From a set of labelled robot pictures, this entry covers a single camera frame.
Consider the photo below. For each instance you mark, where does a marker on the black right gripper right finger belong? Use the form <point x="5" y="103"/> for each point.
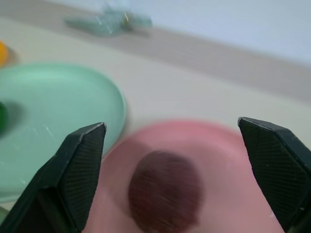
<point x="277" y="167"/>

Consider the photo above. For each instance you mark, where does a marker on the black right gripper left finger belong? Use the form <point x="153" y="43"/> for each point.
<point x="73" y="174"/>

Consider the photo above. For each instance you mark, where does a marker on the dark red round fruit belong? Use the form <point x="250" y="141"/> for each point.
<point x="165" y="191"/>

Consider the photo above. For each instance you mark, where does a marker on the pink plate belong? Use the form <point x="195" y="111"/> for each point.
<point x="218" y="155"/>

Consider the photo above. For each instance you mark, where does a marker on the green plate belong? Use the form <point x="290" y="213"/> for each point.
<point x="58" y="102"/>

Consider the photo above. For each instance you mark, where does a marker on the dark green round item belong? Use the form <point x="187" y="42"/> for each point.
<point x="2" y="116"/>

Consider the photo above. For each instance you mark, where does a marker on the orange round item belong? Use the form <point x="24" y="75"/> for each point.
<point x="3" y="54"/>

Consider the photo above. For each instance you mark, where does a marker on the teal crumpled plastic bag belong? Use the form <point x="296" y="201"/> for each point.
<point x="109" y="23"/>

